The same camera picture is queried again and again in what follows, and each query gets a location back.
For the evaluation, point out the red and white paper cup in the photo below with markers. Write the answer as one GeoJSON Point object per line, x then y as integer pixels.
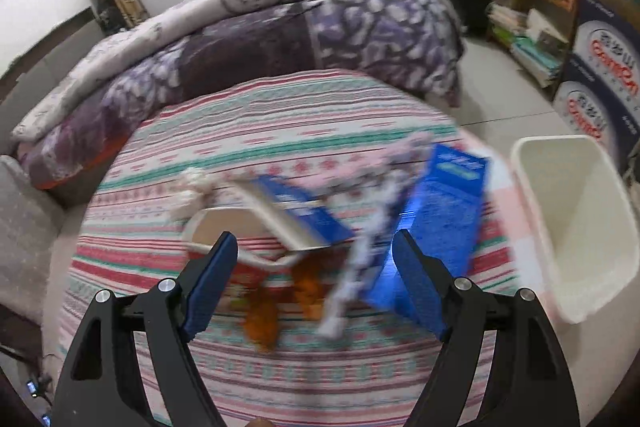
{"type": "Point", "coordinates": [222, 219]}

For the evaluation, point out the grey pillow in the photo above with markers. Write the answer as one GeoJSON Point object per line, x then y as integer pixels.
{"type": "Point", "coordinates": [25, 232]}

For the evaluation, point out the black bag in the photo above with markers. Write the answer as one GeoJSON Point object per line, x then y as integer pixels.
{"type": "Point", "coordinates": [107, 12]}

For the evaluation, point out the purple and white quilt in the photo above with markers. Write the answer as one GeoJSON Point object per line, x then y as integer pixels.
{"type": "Point", "coordinates": [250, 42]}

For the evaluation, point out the white plastic bin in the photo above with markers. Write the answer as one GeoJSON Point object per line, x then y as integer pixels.
{"type": "Point", "coordinates": [575, 207]}

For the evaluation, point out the orange peel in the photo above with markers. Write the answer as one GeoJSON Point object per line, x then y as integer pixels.
{"type": "Point", "coordinates": [306, 282]}
{"type": "Point", "coordinates": [262, 319]}

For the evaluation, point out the tall blue carton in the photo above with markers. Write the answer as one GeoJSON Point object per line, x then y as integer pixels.
{"type": "Point", "coordinates": [445, 207]}

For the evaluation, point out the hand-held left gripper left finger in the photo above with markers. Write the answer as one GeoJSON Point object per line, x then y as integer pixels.
{"type": "Point", "coordinates": [212, 277]}

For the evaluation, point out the pale jigsaw foam strip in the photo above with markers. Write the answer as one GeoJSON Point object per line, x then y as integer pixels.
{"type": "Point", "coordinates": [361, 257]}

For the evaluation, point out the striped patterned bedsheet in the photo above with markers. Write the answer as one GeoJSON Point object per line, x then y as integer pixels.
{"type": "Point", "coordinates": [300, 117]}

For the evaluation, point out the white tissue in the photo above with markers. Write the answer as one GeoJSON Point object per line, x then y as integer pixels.
{"type": "Point", "coordinates": [189, 189]}

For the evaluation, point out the small blue and white box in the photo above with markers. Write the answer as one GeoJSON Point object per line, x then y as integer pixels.
{"type": "Point", "coordinates": [300, 212]}

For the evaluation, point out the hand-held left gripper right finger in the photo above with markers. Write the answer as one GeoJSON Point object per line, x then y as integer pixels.
{"type": "Point", "coordinates": [417, 279]}

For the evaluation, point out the beige bed mattress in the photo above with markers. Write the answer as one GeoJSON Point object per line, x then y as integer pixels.
{"type": "Point", "coordinates": [67, 252]}

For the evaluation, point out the grey padded headboard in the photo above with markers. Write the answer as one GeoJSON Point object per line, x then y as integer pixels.
{"type": "Point", "coordinates": [40, 77]}

